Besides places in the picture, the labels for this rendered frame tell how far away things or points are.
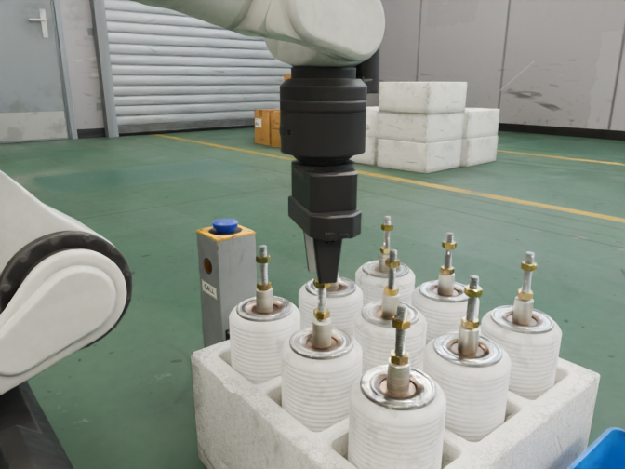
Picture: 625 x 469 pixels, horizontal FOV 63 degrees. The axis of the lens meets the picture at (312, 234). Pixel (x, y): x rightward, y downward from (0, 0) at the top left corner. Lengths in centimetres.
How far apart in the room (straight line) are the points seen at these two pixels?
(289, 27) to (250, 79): 595
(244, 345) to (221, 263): 17
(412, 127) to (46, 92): 358
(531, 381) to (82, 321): 53
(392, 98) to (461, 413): 287
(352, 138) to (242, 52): 587
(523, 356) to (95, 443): 65
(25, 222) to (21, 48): 494
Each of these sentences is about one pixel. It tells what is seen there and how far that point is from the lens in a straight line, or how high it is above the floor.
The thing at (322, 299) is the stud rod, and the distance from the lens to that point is 58.
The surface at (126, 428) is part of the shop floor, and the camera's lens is 94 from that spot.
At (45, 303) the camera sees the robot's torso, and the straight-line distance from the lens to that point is 60.
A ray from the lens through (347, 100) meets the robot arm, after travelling 50.
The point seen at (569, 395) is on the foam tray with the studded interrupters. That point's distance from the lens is 72.
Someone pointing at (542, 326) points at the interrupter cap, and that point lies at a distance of 70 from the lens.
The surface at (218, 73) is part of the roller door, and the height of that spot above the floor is 63.
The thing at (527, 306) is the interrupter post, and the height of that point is 28.
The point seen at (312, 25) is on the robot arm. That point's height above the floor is 59.
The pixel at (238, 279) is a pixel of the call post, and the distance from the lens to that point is 83.
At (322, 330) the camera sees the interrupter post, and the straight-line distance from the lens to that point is 59.
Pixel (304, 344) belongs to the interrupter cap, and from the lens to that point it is 60.
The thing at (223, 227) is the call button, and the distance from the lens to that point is 81.
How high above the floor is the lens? 54
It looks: 17 degrees down
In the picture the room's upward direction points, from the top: straight up
